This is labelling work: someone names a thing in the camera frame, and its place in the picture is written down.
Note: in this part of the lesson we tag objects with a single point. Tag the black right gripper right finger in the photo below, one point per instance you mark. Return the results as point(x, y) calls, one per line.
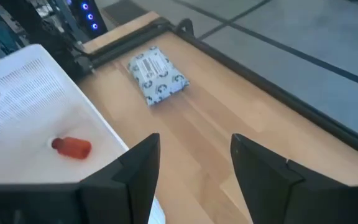
point(275, 193)

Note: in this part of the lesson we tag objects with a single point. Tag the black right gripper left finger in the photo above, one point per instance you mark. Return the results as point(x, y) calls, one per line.
point(129, 186)

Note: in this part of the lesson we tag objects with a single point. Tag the white gauze package blue crosses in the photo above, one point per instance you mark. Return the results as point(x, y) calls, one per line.
point(157, 76)

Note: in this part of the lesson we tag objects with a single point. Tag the white plastic mesh bin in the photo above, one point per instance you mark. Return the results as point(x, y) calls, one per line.
point(26, 109)

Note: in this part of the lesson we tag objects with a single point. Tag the black computer tower with LEDs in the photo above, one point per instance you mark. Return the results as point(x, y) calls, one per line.
point(89, 18)

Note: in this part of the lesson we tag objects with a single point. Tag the black aluminium table frame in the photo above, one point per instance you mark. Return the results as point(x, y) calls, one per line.
point(259, 84)

